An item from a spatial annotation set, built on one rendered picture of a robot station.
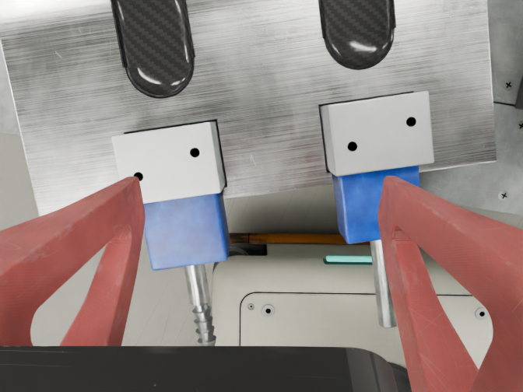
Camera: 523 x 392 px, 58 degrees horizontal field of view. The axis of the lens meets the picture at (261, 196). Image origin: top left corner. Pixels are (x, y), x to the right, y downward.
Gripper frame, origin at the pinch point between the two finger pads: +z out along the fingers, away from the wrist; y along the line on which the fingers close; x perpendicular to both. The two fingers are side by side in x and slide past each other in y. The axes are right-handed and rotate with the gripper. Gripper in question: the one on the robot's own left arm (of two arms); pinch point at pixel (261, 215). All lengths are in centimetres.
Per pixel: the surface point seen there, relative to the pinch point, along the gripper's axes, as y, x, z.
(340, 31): -4.3, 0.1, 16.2
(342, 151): -4.0, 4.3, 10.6
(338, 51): -4.2, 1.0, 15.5
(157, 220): 5.6, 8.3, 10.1
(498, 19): -15.2, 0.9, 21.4
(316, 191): -13, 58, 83
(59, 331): 51, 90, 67
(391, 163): -6.5, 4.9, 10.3
